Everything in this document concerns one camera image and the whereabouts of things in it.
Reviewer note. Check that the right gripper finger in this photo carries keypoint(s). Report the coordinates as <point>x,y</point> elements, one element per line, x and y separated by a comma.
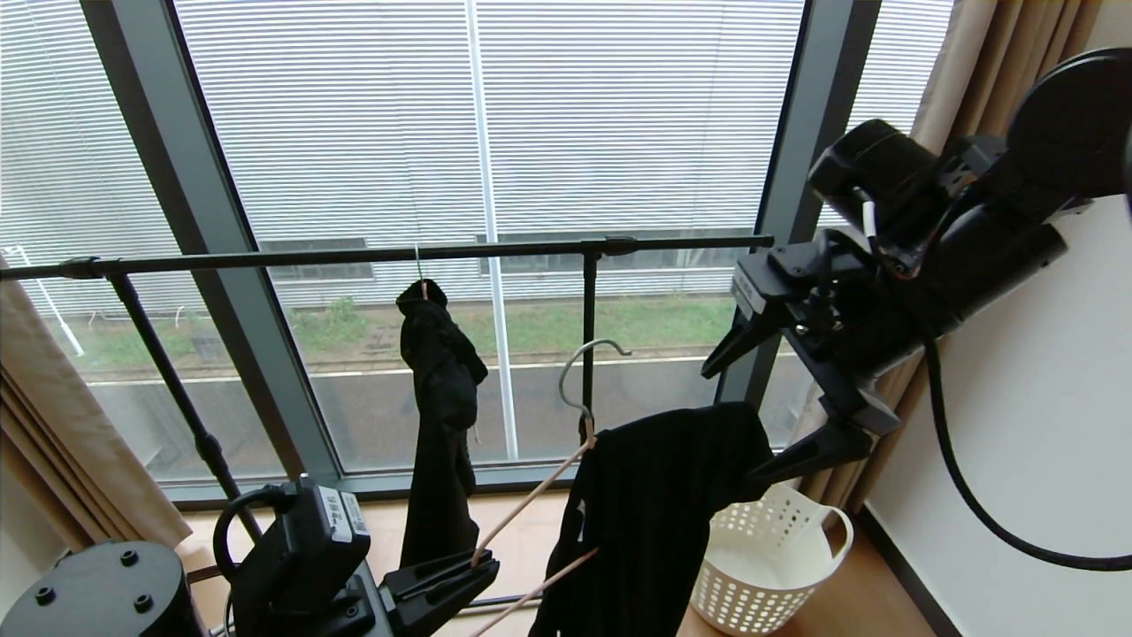
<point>743,345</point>
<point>822,451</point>

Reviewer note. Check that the pink clothes hanger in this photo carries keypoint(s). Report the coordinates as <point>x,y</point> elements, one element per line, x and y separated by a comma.
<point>589,433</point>
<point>423,287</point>

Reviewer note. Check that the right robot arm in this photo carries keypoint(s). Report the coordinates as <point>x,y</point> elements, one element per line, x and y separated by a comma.
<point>1070,124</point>

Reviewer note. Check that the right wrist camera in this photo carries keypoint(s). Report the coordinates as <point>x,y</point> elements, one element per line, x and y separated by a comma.
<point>796,274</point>

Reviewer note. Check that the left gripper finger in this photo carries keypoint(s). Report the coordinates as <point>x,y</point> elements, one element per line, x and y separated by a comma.
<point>438,606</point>
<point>442,568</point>

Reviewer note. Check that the window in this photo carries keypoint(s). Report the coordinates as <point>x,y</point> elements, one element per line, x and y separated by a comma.
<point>195,177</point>

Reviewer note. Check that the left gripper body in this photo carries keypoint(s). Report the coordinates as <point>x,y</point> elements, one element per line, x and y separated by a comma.
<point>363,610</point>

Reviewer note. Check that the beige curtain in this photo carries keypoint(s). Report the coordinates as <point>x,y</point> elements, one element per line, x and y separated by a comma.
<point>71,425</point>
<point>999,53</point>

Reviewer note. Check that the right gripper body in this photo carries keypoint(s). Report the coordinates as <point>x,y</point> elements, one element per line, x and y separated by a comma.
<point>973,283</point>

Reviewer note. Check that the black shorts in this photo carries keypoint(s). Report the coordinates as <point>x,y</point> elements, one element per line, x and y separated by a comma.
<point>438,398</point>

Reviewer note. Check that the black clothes rack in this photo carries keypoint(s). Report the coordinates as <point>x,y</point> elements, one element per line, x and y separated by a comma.
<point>265,257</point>

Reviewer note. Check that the white laundry basket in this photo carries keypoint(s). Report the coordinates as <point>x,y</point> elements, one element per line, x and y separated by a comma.
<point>769,557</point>

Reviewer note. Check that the black garment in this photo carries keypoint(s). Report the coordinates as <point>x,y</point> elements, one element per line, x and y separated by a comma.
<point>654,513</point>

